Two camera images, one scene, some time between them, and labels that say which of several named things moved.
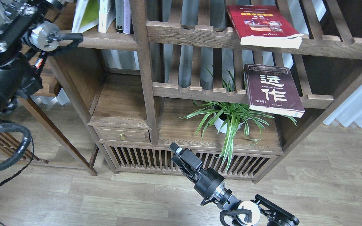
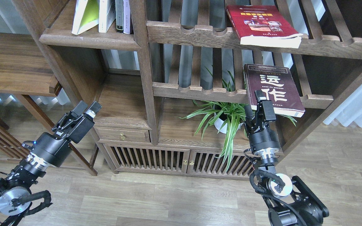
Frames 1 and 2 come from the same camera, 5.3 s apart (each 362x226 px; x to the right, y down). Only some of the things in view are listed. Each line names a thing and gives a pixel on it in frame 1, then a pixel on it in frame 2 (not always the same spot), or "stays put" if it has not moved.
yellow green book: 86,15 stays put
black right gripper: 208,182 -> 264,144
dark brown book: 272,88 stays put
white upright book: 107,14 stays put
